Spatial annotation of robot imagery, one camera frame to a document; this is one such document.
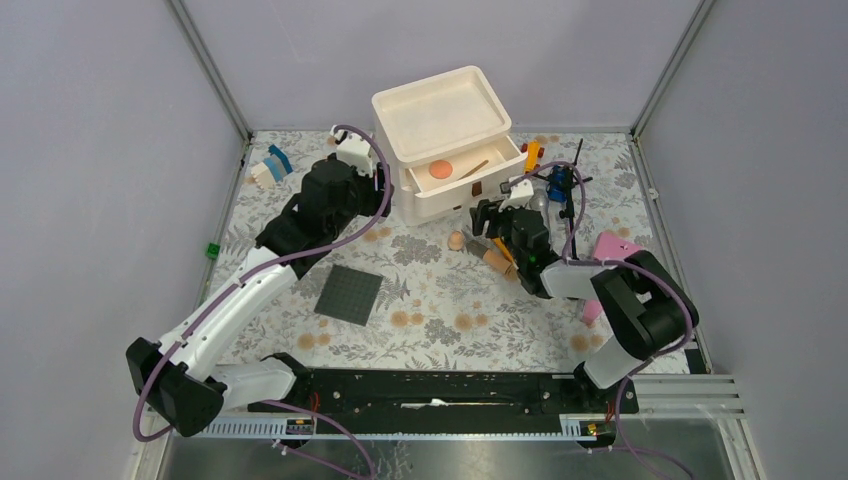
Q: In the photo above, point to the pink plastic scoop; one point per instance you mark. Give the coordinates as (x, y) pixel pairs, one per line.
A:
(609, 246)

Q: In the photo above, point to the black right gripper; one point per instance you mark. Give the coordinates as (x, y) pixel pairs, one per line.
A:
(488, 211)

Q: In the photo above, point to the blue toy brick car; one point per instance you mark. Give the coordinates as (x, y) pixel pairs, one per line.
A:
(559, 184)

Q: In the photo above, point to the dark grey brick baseplate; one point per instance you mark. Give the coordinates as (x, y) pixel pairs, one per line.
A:
(349, 295)

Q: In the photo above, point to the beige makeup sponge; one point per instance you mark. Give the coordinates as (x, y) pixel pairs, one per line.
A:
(456, 241)

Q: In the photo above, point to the yellow red toy brick car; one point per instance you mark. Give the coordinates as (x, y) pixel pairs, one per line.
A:
(534, 152)

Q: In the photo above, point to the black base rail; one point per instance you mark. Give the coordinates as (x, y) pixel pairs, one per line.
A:
(373, 401)

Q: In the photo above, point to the silver toy microphone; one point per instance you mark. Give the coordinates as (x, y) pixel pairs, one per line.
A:
(539, 202)

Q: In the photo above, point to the green small cube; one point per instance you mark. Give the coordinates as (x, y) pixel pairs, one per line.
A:
(212, 251)

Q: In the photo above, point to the white drawer organizer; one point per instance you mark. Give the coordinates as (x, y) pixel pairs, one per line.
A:
(454, 116)

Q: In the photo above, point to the orange white cream tube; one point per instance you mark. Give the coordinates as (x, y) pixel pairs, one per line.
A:
(503, 249)

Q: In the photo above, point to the blue white stacked bricks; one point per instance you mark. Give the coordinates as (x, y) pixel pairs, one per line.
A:
(272, 169)

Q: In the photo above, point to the gold thin makeup pencil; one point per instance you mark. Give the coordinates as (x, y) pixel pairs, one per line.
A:
(474, 170)

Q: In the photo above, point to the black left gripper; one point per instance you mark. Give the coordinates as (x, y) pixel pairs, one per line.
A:
(373, 182)

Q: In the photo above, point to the orange round makeup puff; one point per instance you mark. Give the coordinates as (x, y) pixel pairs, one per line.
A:
(440, 169)

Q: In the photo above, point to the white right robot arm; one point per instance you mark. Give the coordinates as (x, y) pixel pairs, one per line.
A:
(648, 312)

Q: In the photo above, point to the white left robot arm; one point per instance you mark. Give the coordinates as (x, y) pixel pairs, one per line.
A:
(179, 377)

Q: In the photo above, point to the beige foundation bottle grey cap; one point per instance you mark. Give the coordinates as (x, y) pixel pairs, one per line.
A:
(491, 257)

